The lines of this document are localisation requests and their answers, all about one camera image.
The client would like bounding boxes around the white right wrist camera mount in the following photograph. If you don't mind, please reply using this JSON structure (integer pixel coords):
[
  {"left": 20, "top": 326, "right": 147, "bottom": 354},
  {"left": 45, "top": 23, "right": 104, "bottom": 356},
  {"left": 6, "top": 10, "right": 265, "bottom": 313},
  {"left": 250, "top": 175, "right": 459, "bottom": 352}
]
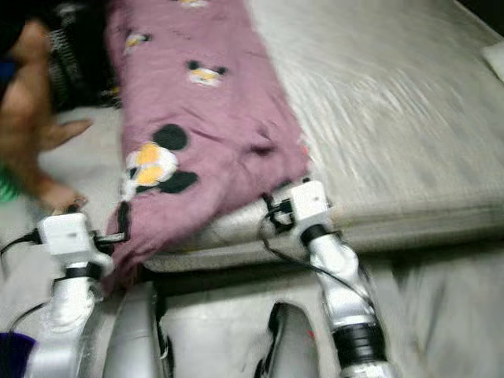
[{"left": 290, "top": 180, "right": 333, "bottom": 237}]

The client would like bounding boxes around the purple cartoon mouse blanket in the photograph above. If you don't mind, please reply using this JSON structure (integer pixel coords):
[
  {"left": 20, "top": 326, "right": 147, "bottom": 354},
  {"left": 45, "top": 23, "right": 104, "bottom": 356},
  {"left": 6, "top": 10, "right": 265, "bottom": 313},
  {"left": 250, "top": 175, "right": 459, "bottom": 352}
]
[{"left": 102, "top": 0, "right": 312, "bottom": 292}]

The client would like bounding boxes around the purple plastic bin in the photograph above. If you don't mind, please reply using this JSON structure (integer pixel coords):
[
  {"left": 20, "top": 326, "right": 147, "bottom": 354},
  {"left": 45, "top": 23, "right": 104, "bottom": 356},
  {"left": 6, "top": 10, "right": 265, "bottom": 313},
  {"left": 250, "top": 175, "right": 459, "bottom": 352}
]
[{"left": 0, "top": 332, "right": 32, "bottom": 378}]

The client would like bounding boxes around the black tufted headboard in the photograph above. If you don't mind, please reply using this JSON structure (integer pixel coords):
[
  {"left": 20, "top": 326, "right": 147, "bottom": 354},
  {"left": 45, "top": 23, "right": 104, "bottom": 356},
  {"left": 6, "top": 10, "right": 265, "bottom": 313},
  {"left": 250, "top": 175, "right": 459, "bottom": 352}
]
[{"left": 457, "top": 0, "right": 504, "bottom": 36}]

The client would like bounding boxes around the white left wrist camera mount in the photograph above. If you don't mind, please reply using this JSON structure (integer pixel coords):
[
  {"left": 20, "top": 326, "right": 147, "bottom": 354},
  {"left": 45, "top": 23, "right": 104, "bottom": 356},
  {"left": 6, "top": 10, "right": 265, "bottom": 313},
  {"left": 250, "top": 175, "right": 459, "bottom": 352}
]
[{"left": 39, "top": 213, "right": 107, "bottom": 272}]

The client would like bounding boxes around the black printed bag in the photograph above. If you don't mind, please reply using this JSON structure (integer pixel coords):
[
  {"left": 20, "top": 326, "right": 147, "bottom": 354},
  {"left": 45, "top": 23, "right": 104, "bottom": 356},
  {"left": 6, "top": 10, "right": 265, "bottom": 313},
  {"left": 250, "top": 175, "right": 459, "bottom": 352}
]
[{"left": 47, "top": 0, "right": 119, "bottom": 111}]

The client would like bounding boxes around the silver right robot leg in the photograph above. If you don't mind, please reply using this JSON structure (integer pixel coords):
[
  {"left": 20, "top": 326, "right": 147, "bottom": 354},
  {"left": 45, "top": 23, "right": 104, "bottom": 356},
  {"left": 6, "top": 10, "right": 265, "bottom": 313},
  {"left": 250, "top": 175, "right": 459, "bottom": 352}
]
[{"left": 256, "top": 303, "right": 324, "bottom": 378}]

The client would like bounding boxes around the person's hand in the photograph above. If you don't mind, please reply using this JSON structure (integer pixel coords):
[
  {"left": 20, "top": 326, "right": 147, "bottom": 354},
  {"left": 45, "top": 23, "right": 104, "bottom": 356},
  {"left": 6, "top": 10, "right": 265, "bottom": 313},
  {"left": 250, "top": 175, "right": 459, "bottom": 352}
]
[
  {"left": 39, "top": 180, "right": 87, "bottom": 213},
  {"left": 39, "top": 118, "right": 94, "bottom": 152}
]

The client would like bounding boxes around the white quilted mattress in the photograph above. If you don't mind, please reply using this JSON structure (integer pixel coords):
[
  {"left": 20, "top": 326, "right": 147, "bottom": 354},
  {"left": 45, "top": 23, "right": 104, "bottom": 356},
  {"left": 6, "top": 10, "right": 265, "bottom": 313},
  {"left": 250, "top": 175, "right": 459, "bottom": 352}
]
[{"left": 142, "top": 0, "right": 504, "bottom": 272}]

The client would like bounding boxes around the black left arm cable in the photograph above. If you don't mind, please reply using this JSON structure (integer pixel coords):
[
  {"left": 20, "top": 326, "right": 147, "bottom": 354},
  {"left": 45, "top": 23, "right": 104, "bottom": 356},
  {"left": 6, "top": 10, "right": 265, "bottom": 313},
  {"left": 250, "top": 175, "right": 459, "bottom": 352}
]
[{"left": 0, "top": 228, "right": 48, "bottom": 371}]

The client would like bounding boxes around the white printed pillow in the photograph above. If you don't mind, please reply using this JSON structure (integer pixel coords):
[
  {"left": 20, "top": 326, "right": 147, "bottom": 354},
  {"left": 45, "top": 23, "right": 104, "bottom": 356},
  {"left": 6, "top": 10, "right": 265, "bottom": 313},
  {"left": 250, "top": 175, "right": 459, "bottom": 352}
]
[{"left": 480, "top": 39, "right": 504, "bottom": 83}]

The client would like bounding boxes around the person's dark shirt torso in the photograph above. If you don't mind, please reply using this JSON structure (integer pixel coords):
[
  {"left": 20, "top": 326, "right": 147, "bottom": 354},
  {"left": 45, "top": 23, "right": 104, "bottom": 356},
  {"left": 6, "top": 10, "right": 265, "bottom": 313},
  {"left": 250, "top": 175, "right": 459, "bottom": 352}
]
[{"left": 0, "top": 0, "right": 32, "bottom": 103}]

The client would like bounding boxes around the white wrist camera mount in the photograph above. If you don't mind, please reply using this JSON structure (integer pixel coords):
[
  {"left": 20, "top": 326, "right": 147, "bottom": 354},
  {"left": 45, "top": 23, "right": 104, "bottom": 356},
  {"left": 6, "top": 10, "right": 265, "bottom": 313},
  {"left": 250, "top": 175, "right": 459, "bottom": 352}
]
[
  {"left": 39, "top": 213, "right": 107, "bottom": 272},
  {"left": 290, "top": 180, "right": 333, "bottom": 237}
]

